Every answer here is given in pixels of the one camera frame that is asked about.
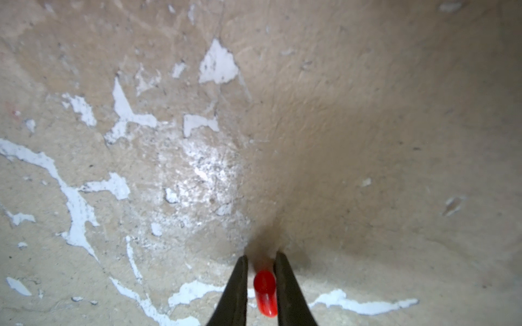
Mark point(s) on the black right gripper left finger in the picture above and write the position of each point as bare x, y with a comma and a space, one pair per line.
232, 307

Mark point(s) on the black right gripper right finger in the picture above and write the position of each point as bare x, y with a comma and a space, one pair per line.
293, 309

